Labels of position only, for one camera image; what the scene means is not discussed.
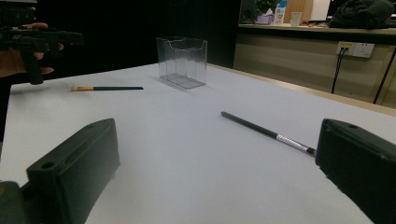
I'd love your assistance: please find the wooden counter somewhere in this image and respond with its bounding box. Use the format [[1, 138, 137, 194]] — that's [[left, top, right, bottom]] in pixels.
[[237, 23, 396, 43]]

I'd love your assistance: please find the clear acrylic holder box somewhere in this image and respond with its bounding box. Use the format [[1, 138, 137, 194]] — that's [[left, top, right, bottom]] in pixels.
[[156, 36, 208, 90]]

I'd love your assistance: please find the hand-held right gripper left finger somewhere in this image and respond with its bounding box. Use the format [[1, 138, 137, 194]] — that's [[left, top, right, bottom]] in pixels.
[[26, 118, 120, 224]]

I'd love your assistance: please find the white cup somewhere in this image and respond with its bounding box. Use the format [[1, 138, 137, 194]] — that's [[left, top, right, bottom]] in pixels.
[[290, 11, 304, 28]]

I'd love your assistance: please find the black makeup brush silver ferrule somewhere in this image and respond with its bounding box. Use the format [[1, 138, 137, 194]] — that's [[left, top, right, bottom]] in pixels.
[[220, 111, 318, 157]]

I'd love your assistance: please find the black power cable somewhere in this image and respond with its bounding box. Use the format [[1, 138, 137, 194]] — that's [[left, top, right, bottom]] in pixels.
[[330, 46, 348, 94]]

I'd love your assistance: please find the wooden table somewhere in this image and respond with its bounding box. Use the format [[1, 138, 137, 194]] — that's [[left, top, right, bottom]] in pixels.
[[207, 63, 396, 118]]

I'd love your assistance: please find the white wall socket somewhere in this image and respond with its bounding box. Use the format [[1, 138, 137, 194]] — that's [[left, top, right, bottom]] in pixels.
[[335, 40, 375, 60]]

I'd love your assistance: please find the makeup brush with wooden end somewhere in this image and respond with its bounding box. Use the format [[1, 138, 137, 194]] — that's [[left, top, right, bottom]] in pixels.
[[70, 85, 145, 92]]

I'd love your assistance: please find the white and blue bottle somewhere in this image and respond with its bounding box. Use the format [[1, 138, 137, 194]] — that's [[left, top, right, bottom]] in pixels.
[[274, 0, 289, 25]]

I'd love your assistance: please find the dark bag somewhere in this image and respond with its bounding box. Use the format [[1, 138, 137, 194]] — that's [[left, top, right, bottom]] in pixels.
[[328, 0, 396, 31]]

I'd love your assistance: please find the purple tissue box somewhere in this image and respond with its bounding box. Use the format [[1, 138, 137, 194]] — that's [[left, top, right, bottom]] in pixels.
[[255, 8, 276, 25]]

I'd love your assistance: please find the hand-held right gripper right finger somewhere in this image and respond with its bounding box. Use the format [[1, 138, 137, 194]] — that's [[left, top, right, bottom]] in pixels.
[[315, 118, 396, 224]]

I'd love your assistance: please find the green plant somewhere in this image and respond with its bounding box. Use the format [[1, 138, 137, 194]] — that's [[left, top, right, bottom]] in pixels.
[[255, 0, 281, 17]]

